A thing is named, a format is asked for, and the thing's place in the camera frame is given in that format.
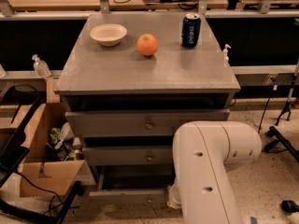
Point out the grey bottom drawer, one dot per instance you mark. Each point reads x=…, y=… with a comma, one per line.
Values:
x=127, y=184

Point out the grey drawer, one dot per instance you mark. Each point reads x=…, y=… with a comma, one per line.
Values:
x=127, y=184
x=98, y=156
x=136, y=123

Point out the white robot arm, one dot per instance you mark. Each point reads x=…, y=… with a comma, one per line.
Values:
x=203, y=153

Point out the grey middle drawer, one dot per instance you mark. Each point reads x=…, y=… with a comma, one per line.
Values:
x=98, y=156

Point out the grey top drawer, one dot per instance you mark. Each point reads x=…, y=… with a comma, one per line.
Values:
x=136, y=123

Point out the grey drawer cabinet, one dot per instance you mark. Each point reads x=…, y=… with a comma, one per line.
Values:
x=119, y=78

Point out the black caster wheel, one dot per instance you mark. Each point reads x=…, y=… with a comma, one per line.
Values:
x=290, y=206

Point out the black stand leg right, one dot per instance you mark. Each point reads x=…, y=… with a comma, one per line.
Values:
x=285, y=142

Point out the cardboard box with trash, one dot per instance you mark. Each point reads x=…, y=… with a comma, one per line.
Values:
x=43, y=171

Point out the small white pump bottle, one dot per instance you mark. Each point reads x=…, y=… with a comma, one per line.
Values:
x=227, y=47

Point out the orange fruit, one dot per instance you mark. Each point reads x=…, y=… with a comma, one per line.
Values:
x=147, y=44

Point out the blue soda can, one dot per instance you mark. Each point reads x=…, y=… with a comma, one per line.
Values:
x=190, y=30

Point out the white bowl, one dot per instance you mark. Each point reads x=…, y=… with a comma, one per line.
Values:
x=108, y=35

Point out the clear pump bottle left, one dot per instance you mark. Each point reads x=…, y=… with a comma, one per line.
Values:
x=40, y=66

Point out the black stand frame left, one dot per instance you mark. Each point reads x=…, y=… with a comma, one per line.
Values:
x=12, y=153

